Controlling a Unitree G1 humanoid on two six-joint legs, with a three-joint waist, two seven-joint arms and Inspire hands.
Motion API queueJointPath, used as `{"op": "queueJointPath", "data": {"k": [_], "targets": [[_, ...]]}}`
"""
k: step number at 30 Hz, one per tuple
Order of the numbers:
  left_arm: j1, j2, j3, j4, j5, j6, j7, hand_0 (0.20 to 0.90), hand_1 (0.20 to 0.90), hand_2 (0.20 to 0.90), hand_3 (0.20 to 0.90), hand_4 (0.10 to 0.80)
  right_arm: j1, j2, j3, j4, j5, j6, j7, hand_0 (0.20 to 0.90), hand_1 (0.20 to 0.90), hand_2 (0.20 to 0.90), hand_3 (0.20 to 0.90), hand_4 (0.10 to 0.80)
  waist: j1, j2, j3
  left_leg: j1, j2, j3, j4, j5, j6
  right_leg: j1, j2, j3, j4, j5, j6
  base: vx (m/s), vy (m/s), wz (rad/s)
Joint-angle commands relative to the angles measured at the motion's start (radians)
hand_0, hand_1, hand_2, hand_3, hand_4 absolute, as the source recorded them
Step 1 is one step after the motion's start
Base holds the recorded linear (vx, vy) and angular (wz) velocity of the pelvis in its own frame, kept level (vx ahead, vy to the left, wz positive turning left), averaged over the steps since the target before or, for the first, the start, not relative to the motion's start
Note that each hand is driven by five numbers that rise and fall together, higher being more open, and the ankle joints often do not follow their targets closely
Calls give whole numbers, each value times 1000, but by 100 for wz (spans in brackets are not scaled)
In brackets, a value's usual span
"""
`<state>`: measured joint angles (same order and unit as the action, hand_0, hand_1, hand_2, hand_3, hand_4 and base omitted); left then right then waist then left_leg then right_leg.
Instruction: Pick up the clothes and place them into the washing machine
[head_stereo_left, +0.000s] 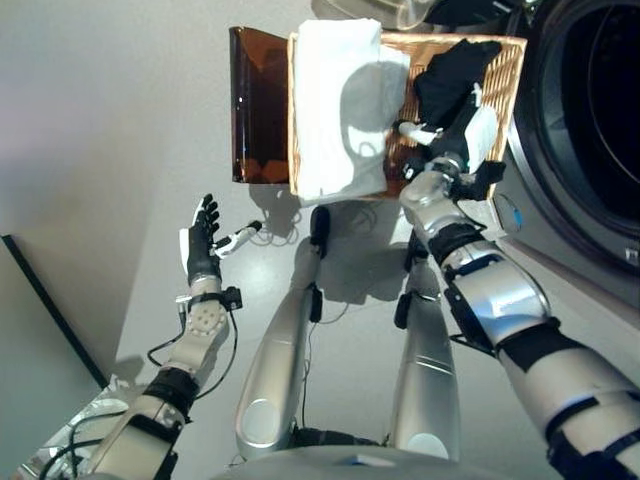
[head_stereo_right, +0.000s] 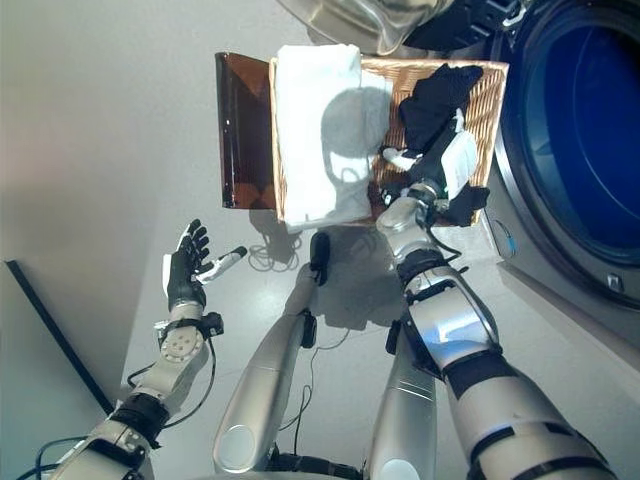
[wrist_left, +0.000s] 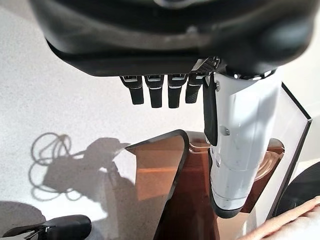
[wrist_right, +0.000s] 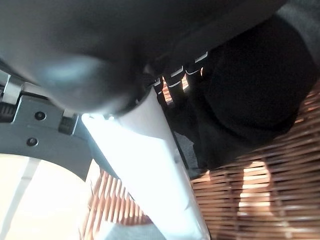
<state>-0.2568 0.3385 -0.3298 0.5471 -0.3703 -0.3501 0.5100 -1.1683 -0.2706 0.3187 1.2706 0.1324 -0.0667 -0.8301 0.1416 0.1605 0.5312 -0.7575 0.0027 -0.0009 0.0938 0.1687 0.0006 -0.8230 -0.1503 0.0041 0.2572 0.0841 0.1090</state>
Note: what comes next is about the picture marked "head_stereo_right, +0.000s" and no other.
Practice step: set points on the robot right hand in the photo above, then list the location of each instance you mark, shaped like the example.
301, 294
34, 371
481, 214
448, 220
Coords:
457, 160

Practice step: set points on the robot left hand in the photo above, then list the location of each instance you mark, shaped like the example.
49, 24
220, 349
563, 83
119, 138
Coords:
185, 275

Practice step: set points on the black garment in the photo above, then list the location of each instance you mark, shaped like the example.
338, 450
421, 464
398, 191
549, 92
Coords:
435, 110

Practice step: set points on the wicker laundry basket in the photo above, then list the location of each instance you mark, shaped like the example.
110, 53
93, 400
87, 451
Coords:
480, 100

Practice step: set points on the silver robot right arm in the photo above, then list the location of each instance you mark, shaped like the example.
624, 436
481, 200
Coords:
450, 325

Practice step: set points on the grey front-load washing machine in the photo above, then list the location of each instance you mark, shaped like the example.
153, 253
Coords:
590, 150

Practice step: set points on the black baseboard strip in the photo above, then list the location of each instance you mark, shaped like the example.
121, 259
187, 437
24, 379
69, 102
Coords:
55, 335

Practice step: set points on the white garment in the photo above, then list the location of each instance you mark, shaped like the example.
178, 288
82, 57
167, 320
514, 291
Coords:
300, 150

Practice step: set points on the round black washer door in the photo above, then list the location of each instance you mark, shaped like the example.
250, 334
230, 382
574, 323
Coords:
350, 20

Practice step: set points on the silver robot right leg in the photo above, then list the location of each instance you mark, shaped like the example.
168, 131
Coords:
405, 425

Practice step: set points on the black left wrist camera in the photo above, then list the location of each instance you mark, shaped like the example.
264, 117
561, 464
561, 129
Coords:
213, 324

